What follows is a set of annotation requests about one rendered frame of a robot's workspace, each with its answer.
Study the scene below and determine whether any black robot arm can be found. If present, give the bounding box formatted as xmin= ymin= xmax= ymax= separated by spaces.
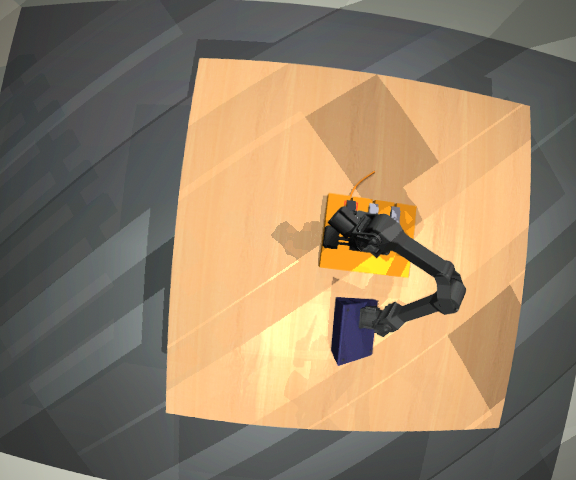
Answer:
xmin=328 ymin=205 xmax=467 ymax=337

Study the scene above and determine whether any orange flat deck plate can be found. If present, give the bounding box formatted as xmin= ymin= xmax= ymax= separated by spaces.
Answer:
xmin=319 ymin=193 xmax=417 ymax=278

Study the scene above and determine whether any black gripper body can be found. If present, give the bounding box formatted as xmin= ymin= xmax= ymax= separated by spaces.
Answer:
xmin=323 ymin=225 xmax=390 ymax=256

